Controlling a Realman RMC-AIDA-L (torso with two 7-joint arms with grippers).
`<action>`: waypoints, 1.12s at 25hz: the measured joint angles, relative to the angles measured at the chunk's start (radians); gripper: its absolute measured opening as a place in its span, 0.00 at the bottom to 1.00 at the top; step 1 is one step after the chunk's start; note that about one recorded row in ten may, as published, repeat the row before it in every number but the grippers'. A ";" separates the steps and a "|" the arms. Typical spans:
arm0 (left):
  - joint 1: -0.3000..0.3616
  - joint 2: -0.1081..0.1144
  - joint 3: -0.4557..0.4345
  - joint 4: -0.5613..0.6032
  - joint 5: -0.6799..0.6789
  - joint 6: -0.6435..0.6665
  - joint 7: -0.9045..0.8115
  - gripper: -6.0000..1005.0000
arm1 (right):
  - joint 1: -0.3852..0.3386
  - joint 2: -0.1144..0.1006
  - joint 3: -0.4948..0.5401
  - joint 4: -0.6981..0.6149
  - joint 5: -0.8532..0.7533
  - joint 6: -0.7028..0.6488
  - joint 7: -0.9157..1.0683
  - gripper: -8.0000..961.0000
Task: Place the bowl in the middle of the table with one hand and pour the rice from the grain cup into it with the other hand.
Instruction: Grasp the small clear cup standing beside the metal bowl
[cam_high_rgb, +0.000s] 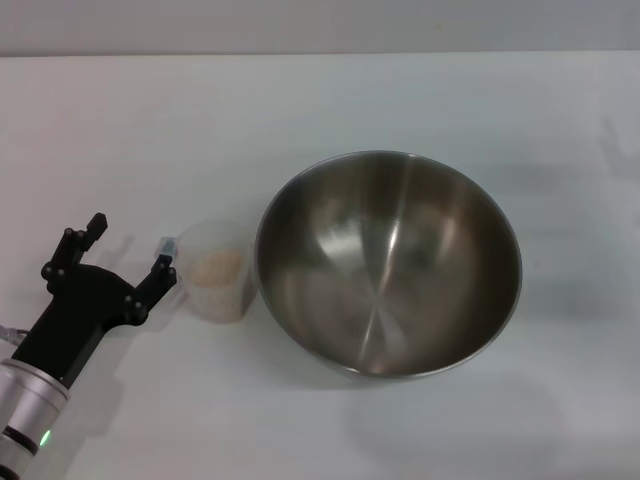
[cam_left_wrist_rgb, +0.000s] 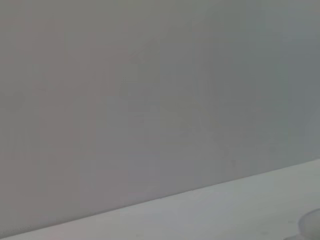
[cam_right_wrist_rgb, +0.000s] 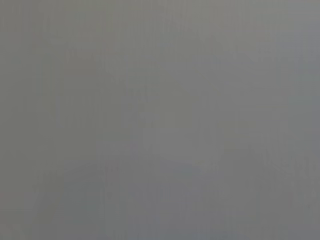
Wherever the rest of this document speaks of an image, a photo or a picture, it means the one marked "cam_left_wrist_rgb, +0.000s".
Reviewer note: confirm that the clear plastic measuring cup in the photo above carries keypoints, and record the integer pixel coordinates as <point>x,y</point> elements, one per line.
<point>312,225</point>

